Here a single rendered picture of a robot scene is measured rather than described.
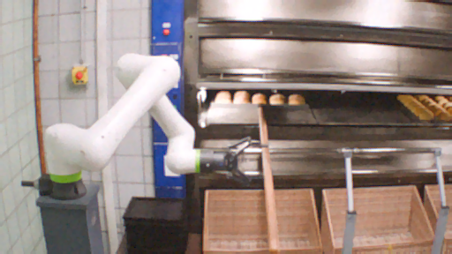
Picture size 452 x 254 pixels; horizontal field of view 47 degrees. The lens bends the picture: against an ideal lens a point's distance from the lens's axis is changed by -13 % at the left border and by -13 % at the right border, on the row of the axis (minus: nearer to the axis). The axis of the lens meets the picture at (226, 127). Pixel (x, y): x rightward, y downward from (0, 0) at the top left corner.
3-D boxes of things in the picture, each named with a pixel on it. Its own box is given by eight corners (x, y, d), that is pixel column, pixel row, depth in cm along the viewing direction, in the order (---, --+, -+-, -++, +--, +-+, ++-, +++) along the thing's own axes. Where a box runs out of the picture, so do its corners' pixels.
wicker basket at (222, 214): (205, 235, 306) (204, 189, 299) (309, 234, 306) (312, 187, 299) (202, 278, 259) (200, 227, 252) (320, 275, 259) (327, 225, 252)
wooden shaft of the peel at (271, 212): (279, 257, 157) (280, 248, 156) (268, 257, 157) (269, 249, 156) (263, 111, 322) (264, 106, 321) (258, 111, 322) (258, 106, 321)
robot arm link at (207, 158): (199, 176, 231) (199, 154, 229) (201, 167, 242) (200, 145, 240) (214, 176, 231) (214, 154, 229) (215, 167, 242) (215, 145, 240)
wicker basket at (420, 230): (317, 235, 304) (320, 188, 297) (409, 228, 304) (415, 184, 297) (328, 276, 257) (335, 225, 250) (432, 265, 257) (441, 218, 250)
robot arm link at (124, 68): (126, 73, 202) (144, 47, 207) (103, 70, 209) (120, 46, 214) (150, 103, 215) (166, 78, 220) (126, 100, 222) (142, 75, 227)
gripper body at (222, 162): (214, 148, 238) (237, 148, 237) (214, 168, 240) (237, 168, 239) (214, 153, 230) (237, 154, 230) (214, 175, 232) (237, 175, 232)
